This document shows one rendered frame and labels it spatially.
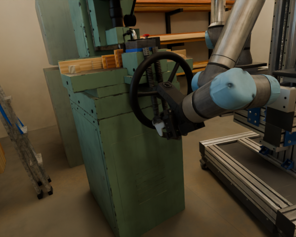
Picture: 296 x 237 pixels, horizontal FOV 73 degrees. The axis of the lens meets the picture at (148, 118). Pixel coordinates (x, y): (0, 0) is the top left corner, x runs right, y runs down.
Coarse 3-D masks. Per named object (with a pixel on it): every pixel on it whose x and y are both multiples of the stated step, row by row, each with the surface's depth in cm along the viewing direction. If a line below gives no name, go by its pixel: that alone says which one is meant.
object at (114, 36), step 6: (108, 30) 96; (114, 30) 90; (120, 30) 90; (126, 30) 91; (108, 36) 98; (114, 36) 92; (120, 36) 91; (126, 36) 92; (108, 42) 99; (114, 42) 93; (120, 42) 91
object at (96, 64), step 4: (176, 52) 114; (180, 52) 115; (184, 52) 116; (96, 60) 91; (100, 60) 92; (92, 64) 92; (96, 64) 92; (100, 64) 93; (96, 68) 92; (100, 68) 93
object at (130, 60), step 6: (126, 54) 81; (132, 54) 76; (138, 54) 74; (150, 54) 77; (126, 60) 82; (132, 60) 77; (138, 60) 75; (162, 60) 80; (126, 66) 83; (132, 66) 79; (162, 66) 81; (132, 72) 80; (144, 72) 78
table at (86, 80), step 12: (168, 60) 103; (192, 60) 101; (84, 72) 82; (96, 72) 78; (108, 72) 80; (120, 72) 82; (168, 72) 83; (180, 72) 99; (72, 84) 74; (84, 84) 76; (96, 84) 78; (108, 84) 81
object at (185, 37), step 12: (144, 0) 271; (156, 0) 279; (168, 0) 287; (180, 0) 296; (192, 0) 305; (204, 0) 315; (228, 0) 338; (144, 12) 317; (156, 12) 328; (168, 12) 338; (180, 12) 320; (168, 24) 348; (156, 36) 299; (168, 36) 309; (180, 36) 319; (192, 36) 318; (204, 36) 329; (168, 48) 362; (204, 60) 397
